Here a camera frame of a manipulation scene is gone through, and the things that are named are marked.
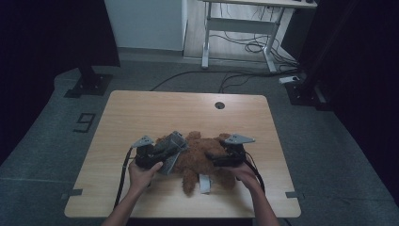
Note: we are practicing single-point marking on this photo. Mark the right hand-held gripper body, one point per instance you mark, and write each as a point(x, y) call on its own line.
point(235, 153)

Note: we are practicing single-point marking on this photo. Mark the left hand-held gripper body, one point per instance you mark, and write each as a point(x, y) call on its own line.
point(147, 157)

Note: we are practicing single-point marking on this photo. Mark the brown plush teddy bear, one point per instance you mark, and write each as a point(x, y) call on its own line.
point(200, 153)

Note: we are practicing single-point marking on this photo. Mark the person's left hand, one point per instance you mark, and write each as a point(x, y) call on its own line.
point(141, 179)

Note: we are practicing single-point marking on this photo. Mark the person's right hand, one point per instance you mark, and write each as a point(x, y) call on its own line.
point(249, 177)

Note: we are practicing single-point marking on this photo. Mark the grey tape strip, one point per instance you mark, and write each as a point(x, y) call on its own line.
point(75, 192)
point(293, 194)

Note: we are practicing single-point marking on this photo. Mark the black tape floor mark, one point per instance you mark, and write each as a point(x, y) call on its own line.
point(87, 114)

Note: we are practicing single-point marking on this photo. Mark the black stand base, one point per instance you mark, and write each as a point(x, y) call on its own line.
point(91, 84)
point(301, 94)

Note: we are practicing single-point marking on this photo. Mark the white power strip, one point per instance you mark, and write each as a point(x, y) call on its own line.
point(288, 79)

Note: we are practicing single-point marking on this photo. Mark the black curtain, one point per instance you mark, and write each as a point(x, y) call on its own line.
point(47, 47)
point(360, 62)

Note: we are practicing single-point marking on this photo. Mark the white desk frame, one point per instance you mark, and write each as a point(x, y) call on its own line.
point(238, 25)

